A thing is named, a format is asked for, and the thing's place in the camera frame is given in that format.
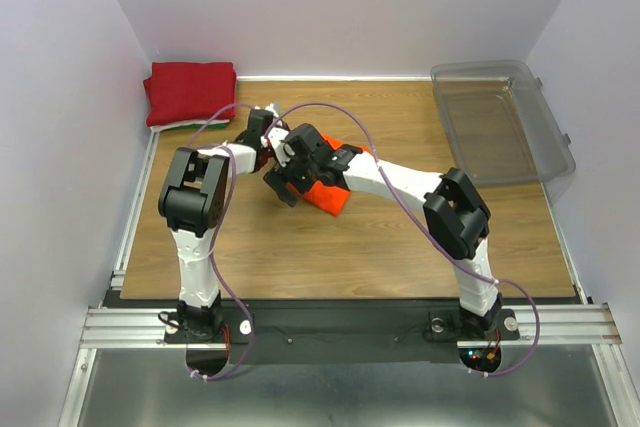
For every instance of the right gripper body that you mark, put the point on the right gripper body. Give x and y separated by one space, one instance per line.
301 172

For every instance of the orange t shirt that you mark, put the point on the orange t shirt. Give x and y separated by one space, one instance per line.
329 193

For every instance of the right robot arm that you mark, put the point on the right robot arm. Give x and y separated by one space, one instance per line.
447 207

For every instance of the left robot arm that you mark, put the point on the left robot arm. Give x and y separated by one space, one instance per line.
192 202

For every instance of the folded green t shirt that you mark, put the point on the folded green t shirt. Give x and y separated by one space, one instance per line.
215 124

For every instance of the folded red t shirt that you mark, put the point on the folded red t shirt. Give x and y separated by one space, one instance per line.
186 91

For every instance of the folded white t shirt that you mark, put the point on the folded white t shirt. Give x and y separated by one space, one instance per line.
188 124

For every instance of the clear plastic bin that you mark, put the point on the clear plastic bin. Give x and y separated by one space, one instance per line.
498 124

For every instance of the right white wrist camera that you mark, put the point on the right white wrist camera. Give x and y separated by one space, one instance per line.
275 141

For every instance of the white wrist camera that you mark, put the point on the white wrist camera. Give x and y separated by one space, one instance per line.
275 141
274 108

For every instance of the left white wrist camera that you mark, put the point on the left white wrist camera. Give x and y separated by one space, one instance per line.
274 108

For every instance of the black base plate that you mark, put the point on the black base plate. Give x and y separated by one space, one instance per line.
330 331

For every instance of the aluminium rail frame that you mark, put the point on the aluminium rail frame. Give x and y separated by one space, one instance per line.
566 368

